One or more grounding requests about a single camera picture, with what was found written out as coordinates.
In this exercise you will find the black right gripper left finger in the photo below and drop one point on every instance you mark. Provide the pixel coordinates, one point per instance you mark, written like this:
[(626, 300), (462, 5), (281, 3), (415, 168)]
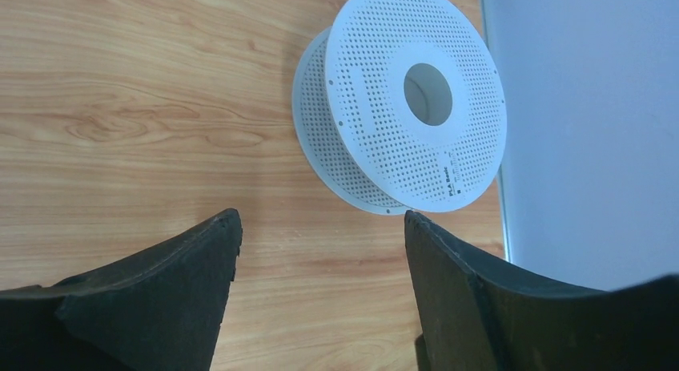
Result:
[(158, 309)]

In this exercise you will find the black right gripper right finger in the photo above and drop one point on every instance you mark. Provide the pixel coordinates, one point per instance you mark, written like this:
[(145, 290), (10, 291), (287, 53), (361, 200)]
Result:
[(479, 312)]

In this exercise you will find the white perforated filament spool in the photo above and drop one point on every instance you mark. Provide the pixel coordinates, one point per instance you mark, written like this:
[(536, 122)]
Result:
[(398, 105)]

